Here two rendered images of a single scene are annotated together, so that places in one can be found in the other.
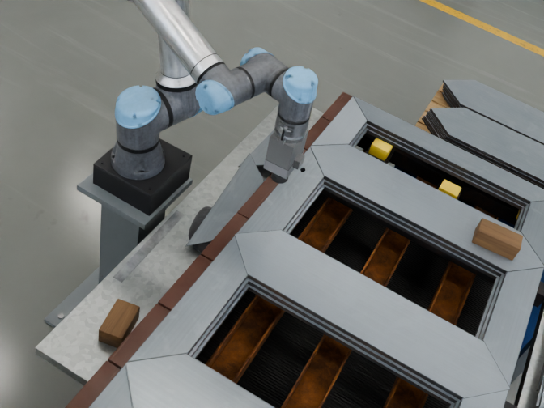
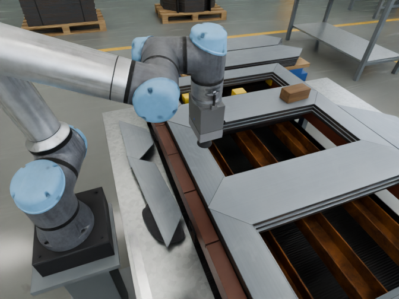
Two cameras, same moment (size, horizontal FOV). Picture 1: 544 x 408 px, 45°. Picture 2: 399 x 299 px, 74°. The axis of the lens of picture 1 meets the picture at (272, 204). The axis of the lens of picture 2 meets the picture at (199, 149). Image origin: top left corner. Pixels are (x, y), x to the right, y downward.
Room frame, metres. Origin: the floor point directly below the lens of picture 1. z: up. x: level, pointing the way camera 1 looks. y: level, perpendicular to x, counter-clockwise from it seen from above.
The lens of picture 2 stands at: (0.78, 0.37, 1.46)
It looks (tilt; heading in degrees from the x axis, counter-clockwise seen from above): 42 degrees down; 322
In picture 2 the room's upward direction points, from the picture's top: 2 degrees clockwise
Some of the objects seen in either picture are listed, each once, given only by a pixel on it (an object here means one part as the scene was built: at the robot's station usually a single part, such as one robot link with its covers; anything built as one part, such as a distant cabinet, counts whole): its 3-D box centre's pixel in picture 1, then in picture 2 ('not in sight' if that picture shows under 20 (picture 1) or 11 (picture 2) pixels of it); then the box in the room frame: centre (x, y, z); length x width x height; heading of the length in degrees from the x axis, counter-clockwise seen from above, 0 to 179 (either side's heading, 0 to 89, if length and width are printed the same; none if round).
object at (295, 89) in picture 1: (296, 94); (206, 54); (1.20, 0.02, 1.24); 0.09 x 0.08 x 0.11; 56
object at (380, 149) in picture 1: (380, 149); (189, 98); (1.69, -0.28, 0.79); 0.06 x 0.05 x 0.04; 74
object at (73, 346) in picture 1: (218, 211); (148, 206); (1.34, 0.15, 0.67); 1.30 x 0.20 x 0.03; 164
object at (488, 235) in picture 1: (497, 239); (294, 92); (1.35, -0.62, 0.87); 0.12 x 0.06 x 0.05; 79
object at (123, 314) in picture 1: (119, 323); not in sight; (0.85, 0.27, 0.70); 0.10 x 0.06 x 0.05; 175
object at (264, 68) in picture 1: (261, 74); (160, 59); (1.24, 0.11, 1.24); 0.11 x 0.11 x 0.08; 56
